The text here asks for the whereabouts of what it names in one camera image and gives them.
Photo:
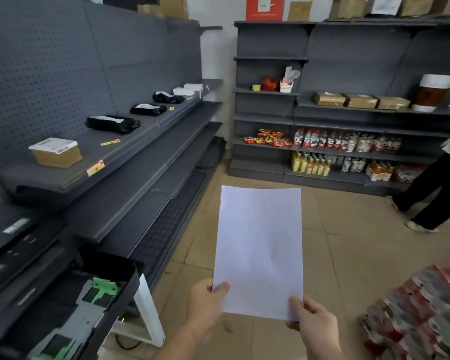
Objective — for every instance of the person's left hand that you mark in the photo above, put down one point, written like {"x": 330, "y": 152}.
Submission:
{"x": 202, "y": 307}

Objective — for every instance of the person's right hand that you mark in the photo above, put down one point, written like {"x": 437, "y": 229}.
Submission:
{"x": 318, "y": 328}

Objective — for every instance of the person's right thumb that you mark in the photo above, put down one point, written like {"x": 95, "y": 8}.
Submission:
{"x": 297, "y": 305}

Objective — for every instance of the person's left thumb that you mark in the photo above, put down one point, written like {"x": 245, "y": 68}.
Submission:
{"x": 221, "y": 288}

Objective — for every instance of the white paper sheet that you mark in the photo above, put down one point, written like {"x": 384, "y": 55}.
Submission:
{"x": 258, "y": 251}

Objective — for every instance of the person's right forearm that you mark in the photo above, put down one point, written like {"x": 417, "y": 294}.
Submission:
{"x": 325, "y": 355}

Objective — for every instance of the person's left forearm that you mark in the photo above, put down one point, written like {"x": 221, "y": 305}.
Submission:
{"x": 182, "y": 344}

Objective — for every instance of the shrink-wrapped pack of bottles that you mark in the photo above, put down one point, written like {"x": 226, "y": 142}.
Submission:
{"x": 420, "y": 318}

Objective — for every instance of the row of yellow drink bottles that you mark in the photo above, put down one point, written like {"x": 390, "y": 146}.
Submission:
{"x": 311, "y": 165}

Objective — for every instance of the group of clear bottles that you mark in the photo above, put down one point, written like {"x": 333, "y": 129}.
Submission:
{"x": 353, "y": 164}

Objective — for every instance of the pack of orange drink bottles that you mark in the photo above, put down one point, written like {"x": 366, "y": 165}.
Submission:
{"x": 379, "y": 172}

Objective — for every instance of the pile of red snack packets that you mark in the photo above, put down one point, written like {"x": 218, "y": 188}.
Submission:
{"x": 268, "y": 139}

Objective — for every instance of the row of red-label water bottles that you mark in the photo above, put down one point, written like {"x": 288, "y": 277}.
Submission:
{"x": 345, "y": 141}

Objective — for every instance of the pack of red-label bottles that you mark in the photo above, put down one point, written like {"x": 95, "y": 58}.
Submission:
{"x": 408, "y": 175}

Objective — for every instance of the red and yellow shelf label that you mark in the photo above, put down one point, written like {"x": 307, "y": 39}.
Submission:
{"x": 95, "y": 168}

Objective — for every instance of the black printer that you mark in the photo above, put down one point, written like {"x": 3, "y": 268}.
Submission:
{"x": 41, "y": 288}

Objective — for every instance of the yellow price tag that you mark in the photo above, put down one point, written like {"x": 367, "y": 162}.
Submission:
{"x": 110, "y": 142}

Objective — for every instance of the black pouch with white label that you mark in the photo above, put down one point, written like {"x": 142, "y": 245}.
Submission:
{"x": 168, "y": 98}
{"x": 112, "y": 124}
{"x": 148, "y": 110}

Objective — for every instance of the white flat box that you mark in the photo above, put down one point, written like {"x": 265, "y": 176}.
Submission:
{"x": 183, "y": 91}
{"x": 194, "y": 87}

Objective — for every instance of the small yellow cup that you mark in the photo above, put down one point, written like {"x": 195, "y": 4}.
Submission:
{"x": 256, "y": 87}

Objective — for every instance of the brown taped parcel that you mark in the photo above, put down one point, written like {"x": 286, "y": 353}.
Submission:
{"x": 361, "y": 101}
{"x": 393, "y": 103}
{"x": 329, "y": 99}

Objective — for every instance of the red bag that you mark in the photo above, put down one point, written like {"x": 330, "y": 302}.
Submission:
{"x": 270, "y": 85}

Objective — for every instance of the white basket with bags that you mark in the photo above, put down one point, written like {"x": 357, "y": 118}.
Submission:
{"x": 287, "y": 86}

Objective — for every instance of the cardboard box with white label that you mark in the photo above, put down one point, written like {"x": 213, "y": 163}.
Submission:
{"x": 56, "y": 153}

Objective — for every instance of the grey pegboard shelving unit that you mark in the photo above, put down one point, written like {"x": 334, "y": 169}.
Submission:
{"x": 108, "y": 71}

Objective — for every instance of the brown jar with white lid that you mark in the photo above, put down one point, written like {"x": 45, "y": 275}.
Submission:
{"x": 433, "y": 93}

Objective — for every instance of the red poster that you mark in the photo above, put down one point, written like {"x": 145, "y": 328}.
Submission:
{"x": 264, "y": 9}

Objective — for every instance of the brown envelope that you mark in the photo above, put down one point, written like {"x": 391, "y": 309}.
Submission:
{"x": 300, "y": 11}

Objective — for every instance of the white wrapped package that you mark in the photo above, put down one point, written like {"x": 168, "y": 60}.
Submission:
{"x": 383, "y": 5}

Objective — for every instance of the white frame stand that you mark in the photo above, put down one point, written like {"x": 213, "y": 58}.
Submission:
{"x": 152, "y": 314}

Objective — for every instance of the grey wall shelving unit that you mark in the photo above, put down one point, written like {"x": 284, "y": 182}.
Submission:
{"x": 352, "y": 59}

